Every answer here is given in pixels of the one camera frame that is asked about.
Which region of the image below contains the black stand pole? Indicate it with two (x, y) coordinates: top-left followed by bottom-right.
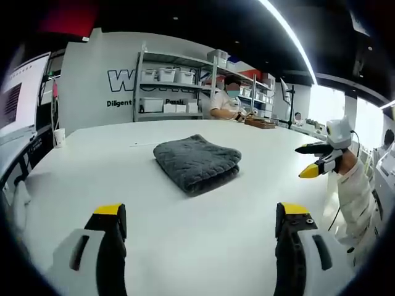
(285, 86), (297, 130)

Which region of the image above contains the long metal shelf rack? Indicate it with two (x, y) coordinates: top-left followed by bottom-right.
(212, 49), (276, 120)

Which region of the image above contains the grey towel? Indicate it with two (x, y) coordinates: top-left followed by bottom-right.
(153, 134), (243, 197)

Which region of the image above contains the white paper cup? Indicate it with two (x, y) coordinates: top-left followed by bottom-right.
(54, 128), (67, 149)

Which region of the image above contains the person's right hand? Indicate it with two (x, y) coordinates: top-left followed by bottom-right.
(338, 148), (359, 173)

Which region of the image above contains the large display screen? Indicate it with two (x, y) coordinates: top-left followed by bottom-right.
(0, 51), (52, 138)

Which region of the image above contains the group of white storage boxes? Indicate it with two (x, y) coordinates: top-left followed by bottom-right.
(139, 68), (199, 114)

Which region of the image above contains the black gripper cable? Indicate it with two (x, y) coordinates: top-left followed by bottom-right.
(327, 129), (362, 232)

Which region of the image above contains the grey metal shelf rack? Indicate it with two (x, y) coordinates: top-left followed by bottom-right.
(133, 51), (217, 123)

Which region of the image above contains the red object on white stand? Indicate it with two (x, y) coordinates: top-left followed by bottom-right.
(51, 75), (61, 132)

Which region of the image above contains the white ceiling light strip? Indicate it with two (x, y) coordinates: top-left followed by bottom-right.
(257, 0), (318, 86)

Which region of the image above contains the brown wooden tray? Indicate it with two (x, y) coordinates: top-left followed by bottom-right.
(244, 118), (278, 131)

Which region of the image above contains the white appliance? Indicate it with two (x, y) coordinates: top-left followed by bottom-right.
(372, 128), (395, 220)

